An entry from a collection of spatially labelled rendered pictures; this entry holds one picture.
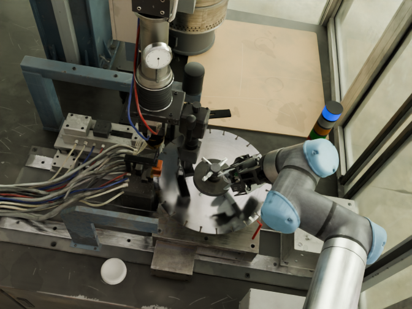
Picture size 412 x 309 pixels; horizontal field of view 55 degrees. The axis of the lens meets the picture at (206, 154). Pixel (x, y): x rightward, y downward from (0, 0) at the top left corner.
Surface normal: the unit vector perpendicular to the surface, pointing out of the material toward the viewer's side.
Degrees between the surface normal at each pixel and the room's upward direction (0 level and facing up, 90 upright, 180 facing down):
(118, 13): 90
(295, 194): 6
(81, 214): 90
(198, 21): 90
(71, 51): 90
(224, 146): 0
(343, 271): 15
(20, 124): 0
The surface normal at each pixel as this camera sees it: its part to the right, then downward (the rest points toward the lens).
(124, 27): -0.13, 0.83
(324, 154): 0.53, -0.18
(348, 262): 0.15, -0.73
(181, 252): 0.11, -0.54
